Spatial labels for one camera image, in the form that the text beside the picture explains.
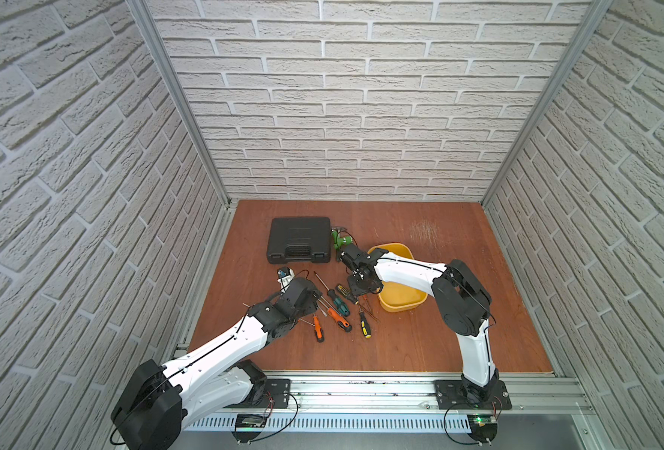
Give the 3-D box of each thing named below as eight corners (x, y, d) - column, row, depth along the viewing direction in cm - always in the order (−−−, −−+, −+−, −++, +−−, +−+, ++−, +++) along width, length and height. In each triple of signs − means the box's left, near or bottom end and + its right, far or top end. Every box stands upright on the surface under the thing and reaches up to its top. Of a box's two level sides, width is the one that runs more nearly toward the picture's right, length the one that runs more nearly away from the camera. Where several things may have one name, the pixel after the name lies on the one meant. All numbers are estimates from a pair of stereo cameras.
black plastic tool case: (267, 265, 102) (263, 255, 97) (275, 224, 114) (272, 213, 109) (331, 265, 102) (330, 255, 97) (332, 224, 115) (332, 213, 109)
